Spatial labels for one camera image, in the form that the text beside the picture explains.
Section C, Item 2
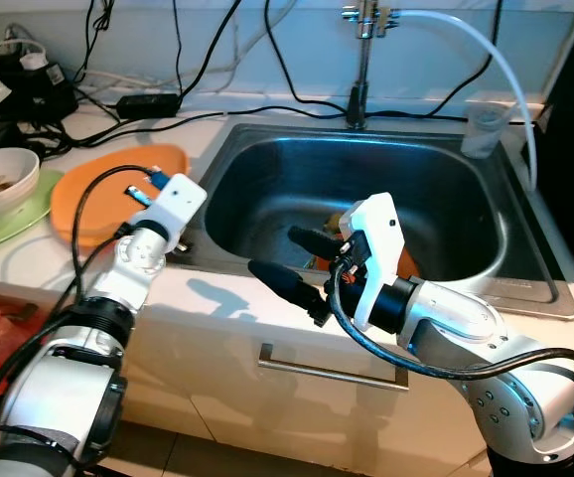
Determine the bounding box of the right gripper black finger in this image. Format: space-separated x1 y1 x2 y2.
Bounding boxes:
287 225 346 256
247 258 330 327

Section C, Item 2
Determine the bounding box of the orange bowl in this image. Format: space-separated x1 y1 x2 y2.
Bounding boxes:
307 234 422 281

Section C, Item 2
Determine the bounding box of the stainless steel sink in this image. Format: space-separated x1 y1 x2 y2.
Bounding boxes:
173 121 574 321

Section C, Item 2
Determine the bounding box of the orange plate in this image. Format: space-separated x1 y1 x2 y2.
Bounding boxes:
51 144 189 249

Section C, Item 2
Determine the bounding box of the black power adapter brick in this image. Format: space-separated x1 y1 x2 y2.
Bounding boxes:
116 92 182 118

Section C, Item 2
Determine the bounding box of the metal faucet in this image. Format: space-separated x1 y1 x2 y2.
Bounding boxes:
342 0 399 130

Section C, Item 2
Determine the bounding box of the green plate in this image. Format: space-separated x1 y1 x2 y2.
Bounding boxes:
0 169 65 254

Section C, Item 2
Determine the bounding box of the white bowl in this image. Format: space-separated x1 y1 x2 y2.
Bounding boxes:
0 147 42 220

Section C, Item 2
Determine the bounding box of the black device with white labels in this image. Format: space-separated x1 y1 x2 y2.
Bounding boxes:
0 45 79 125

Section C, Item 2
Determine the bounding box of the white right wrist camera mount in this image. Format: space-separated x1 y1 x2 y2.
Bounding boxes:
339 192 402 331

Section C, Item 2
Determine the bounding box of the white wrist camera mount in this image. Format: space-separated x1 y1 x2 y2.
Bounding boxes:
339 192 402 331
146 174 209 239

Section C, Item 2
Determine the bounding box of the metal drawer handle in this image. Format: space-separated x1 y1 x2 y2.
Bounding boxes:
257 343 412 392

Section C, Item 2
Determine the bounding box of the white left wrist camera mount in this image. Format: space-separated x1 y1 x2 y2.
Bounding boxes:
146 174 209 239

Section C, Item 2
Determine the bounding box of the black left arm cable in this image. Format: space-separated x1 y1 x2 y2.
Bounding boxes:
0 164 164 438

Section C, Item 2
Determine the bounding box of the white faucet hose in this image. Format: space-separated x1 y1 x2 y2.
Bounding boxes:
396 10 538 190

